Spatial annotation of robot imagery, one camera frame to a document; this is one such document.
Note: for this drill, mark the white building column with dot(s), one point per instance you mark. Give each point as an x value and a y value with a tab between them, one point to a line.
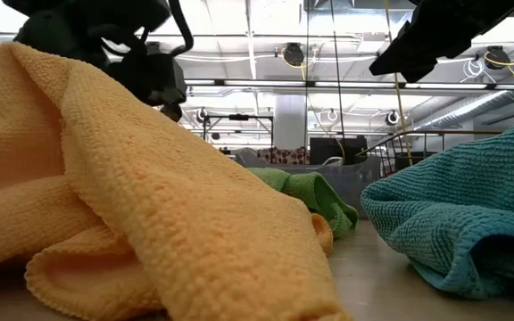
289	120

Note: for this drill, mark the teal microfiber towel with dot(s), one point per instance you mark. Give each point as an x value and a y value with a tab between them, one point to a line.
462	200

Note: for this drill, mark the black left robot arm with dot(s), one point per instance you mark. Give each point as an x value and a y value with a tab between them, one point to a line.
83	27

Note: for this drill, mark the black metal frame stand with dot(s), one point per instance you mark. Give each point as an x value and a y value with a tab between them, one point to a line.
239	117

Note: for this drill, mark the smoked grey plastic bin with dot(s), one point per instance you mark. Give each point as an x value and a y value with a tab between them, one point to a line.
355	183

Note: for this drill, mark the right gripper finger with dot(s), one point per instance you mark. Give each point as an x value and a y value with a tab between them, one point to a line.
400	58

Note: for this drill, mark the black monitor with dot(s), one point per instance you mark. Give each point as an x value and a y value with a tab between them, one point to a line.
337	149

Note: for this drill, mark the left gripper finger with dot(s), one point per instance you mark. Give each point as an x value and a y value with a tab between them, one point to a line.
172	112

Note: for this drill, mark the orange microfiber towel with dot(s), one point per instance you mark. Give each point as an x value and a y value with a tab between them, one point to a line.
150	178

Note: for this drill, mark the green microfiber towel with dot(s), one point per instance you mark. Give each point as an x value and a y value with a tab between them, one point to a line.
315	191

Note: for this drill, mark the long ceiling light rail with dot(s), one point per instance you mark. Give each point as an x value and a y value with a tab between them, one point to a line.
261	83

